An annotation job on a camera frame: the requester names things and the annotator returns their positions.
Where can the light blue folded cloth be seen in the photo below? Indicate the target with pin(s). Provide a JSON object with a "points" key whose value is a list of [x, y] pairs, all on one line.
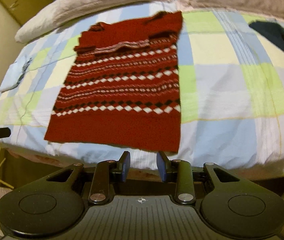
{"points": [[15, 74]]}

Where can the red knitted patterned sweater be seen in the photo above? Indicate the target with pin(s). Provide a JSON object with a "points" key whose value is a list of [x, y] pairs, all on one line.
{"points": [[123, 87]]}

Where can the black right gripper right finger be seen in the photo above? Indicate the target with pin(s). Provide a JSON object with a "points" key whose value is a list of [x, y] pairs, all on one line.
{"points": [[179, 172]]}

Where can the checkered bed sheet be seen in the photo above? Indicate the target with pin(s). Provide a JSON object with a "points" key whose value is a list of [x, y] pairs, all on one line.
{"points": [[232, 93]]}

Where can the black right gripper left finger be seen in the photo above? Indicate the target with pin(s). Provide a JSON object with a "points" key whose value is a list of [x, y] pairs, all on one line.
{"points": [[106, 173]]}

